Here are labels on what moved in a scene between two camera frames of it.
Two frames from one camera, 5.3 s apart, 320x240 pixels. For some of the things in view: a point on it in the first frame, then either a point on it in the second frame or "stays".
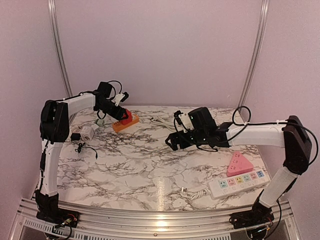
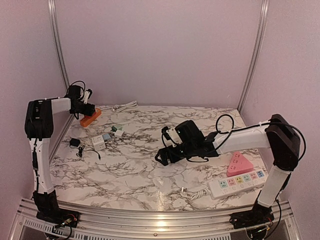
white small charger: (95, 127) to (119, 133)
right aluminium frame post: (262, 21) stays
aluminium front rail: (97, 224) stays
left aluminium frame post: (55, 32) stays
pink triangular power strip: (239, 164) stays
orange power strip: (118, 126) to (86, 120)
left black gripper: (117, 113) to (89, 111)
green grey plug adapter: (100, 122) to (114, 129)
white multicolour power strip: (229, 184) stays
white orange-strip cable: (160, 121) to (117, 108)
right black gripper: (173, 136) to (162, 151)
